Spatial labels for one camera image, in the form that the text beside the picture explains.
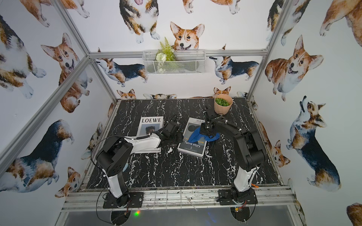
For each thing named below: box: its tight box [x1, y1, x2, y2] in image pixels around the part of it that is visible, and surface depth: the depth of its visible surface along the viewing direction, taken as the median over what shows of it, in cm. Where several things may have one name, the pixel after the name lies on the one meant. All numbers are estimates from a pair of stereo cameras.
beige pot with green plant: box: [213, 93, 233, 116], surface depth 106 cm
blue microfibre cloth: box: [187, 126, 221, 143], surface depth 94 cm
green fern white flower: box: [155, 36, 177, 73], surface depth 84 cm
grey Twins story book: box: [177, 117, 207, 158], surface depth 92 cm
